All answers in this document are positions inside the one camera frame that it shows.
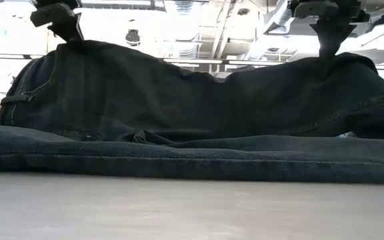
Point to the black round ceiling fixture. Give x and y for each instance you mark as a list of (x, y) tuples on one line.
[(133, 37)]

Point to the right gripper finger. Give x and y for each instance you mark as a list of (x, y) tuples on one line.
[(330, 36)]

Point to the silver ceiling air duct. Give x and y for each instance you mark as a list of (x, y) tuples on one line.
[(185, 30)]

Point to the black garment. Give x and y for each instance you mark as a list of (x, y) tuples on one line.
[(178, 116)]

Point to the ceiling light strip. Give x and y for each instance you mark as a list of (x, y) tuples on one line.
[(255, 62), (195, 61)]

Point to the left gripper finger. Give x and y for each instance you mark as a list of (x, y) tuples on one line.
[(68, 31)]

